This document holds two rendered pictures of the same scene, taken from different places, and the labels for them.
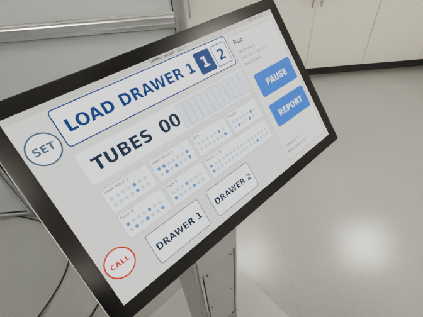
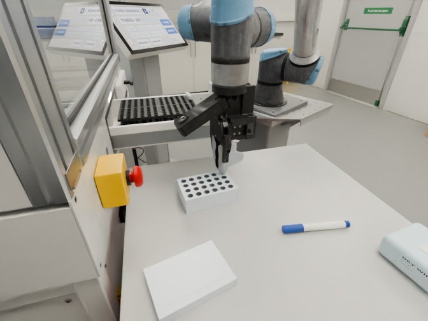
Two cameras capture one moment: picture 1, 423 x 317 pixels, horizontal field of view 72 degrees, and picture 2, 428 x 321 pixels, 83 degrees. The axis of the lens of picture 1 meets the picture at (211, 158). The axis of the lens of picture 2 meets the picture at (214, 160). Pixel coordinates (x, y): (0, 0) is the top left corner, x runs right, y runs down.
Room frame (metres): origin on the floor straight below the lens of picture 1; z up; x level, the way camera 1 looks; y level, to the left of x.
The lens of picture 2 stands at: (-1.28, 0.26, 1.13)
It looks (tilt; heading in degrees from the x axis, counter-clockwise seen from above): 31 degrees down; 338
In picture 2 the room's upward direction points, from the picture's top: straight up
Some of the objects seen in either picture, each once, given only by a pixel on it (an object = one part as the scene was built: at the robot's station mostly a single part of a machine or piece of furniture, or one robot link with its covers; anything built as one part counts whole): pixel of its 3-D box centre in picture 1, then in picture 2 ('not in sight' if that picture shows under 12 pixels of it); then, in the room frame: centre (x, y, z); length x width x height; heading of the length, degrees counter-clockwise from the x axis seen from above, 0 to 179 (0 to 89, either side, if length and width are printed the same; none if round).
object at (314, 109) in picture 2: not in sight; (268, 114); (-0.30, -0.44, 0.70); 0.45 x 0.44 x 0.12; 109
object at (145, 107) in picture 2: not in sight; (159, 115); (-0.56, 0.14, 0.87); 0.22 x 0.18 x 0.06; 83
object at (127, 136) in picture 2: not in sight; (156, 117); (-0.56, 0.15, 0.86); 0.40 x 0.26 x 0.06; 83
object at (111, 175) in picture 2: not in sight; (115, 179); (-0.88, 0.29, 0.88); 0.07 x 0.05 x 0.07; 173
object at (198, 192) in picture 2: not in sight; (206, 190); (-0.85, 0.10, 0.78); 0.12 x 0.08 x 0.04; 88
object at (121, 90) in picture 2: not in sight; (123, 90); (-0.24, 0.23, 0.87); 0.29 x 0.02 x 0.11; 173
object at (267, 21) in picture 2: not in sight; (246, 27); (-0.75, -0.03, 1.11); 0.11 x 0.11 x 0.08; 36
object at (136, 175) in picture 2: not in sight; (134, 176); (-0.88, 0.25, 0.88); 0.04 x 0.03 x 0.04; 173
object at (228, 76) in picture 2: not in sight; (228, 73); (-0.83, 0.04, 1.03); 0.08 x 0.08 x 0.05
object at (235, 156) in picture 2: not in sight; (231, 158); (-0.85, 0.03, 0.85); 0.06 x 0.03 x 0.09; 88
